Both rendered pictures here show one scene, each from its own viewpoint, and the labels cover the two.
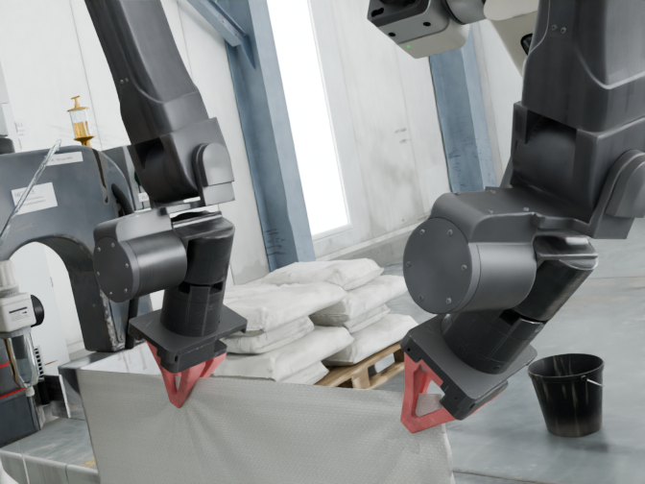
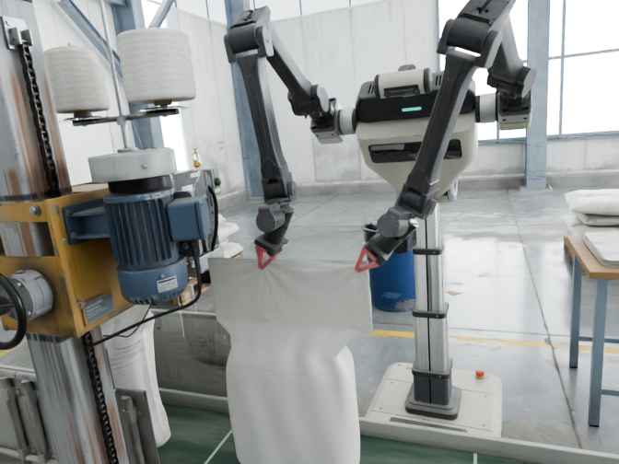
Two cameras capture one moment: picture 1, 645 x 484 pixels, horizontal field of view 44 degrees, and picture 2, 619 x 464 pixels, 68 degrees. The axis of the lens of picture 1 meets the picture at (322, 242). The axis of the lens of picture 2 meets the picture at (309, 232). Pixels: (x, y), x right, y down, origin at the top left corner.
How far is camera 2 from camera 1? 0.66 m
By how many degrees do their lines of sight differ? 20
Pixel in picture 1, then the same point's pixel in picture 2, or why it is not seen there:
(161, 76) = (279, 157)
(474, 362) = (384, 250)
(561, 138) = (415, 193)
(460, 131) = (251, 145)
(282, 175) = not seen: hidden behind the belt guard
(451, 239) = (393, 218)
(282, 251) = not seen: hidden behind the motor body
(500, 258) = (402, 224)
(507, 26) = (365, 141)
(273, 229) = not seen: hidden behind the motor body
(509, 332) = (395, 242)
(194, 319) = (278, 238)
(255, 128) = (142, 135)
